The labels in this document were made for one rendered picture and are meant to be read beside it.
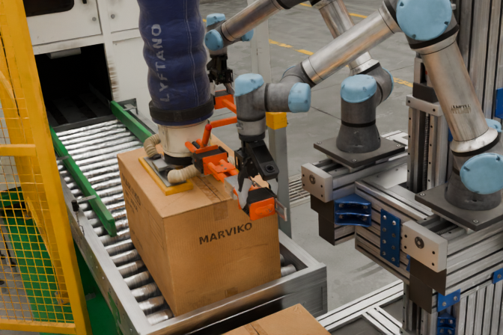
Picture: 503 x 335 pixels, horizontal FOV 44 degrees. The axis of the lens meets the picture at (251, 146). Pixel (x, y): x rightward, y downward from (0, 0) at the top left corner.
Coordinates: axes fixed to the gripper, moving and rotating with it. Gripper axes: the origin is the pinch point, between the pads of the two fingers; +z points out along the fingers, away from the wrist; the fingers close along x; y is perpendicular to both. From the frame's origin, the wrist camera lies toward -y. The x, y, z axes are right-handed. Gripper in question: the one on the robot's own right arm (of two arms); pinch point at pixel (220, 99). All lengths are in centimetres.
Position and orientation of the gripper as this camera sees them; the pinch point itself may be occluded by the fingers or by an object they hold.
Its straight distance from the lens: 257.2
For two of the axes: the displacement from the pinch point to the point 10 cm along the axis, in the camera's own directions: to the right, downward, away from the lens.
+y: 4.2, 3.3, -8.4
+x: 9.0, -2.2, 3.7
